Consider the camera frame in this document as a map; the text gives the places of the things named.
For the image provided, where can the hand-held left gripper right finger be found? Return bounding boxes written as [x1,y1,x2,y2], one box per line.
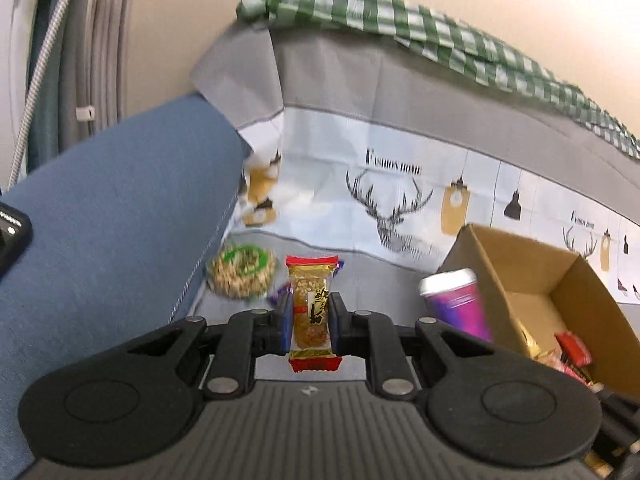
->
[327,292,502,397]

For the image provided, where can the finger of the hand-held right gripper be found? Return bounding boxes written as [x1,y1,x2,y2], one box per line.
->
[594,386,640,480]

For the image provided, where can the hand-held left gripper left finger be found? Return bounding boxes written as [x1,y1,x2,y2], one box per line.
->
[122,292,296,397]

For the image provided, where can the gold snack packet red ends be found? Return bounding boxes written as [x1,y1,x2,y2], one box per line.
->
[285,255,344,374]

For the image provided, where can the red snack packet white label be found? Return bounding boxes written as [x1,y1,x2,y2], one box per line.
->
[541,351,605,392]

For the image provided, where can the purple cup with white lid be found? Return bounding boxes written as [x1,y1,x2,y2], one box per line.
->
[418,268,496,344]

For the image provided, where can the cardboard box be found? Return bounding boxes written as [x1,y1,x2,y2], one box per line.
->
[436,223,640,396]

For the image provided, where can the purple blue wrapped snack bar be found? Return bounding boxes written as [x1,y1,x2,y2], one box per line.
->
[269,256,347,307]

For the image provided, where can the round peanut snack packet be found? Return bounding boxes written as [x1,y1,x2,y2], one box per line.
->
[206,242,279,302]

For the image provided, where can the red dark-banded snack packet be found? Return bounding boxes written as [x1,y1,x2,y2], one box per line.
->
[554,331,594,367]

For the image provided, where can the yellow wrapped cracker packet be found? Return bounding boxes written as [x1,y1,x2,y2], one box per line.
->
[518,321,547,361]

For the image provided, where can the grey printed sofa cover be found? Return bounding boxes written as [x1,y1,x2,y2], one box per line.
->
[188,27,640,386]

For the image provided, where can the blue sofa armrest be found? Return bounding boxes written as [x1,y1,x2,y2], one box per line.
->
[0,94,250,480]

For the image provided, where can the black device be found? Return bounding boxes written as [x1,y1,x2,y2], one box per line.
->
[0,201,34,279]

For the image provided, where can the dark green cloth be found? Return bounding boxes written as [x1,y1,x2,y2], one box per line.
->
[27,0,76,173]

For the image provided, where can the green checked cloth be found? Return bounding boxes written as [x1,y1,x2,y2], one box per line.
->
[236,0,640,161]

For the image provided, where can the beige curtain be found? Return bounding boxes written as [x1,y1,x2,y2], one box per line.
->
[59,0,142,137]

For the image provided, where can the white cabinet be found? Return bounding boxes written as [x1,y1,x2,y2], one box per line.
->
[0,0,49,196]

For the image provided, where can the white braided cable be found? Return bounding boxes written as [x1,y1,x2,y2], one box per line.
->
[5,0,72,192]

